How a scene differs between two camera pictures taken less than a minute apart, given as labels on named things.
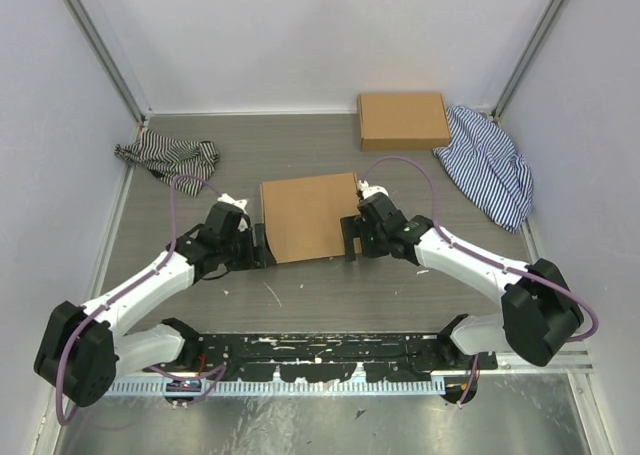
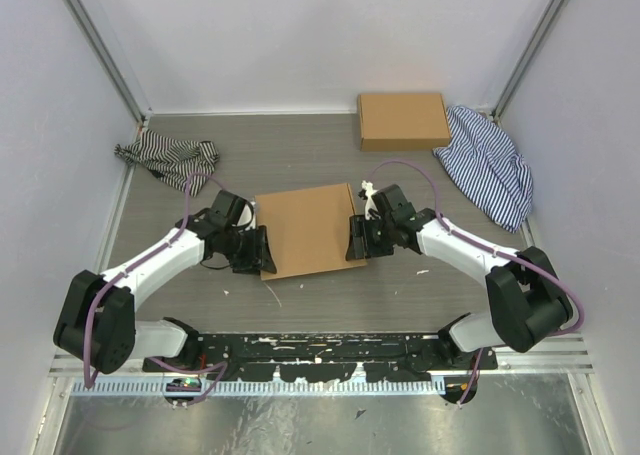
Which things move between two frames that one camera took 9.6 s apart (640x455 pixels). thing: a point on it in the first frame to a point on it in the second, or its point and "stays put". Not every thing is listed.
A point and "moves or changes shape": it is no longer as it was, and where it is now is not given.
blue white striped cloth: [486, 169] stays put
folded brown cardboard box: [402, 122] stays put
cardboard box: [302, 216] moves or changes shape
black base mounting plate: [329, 358] stays put
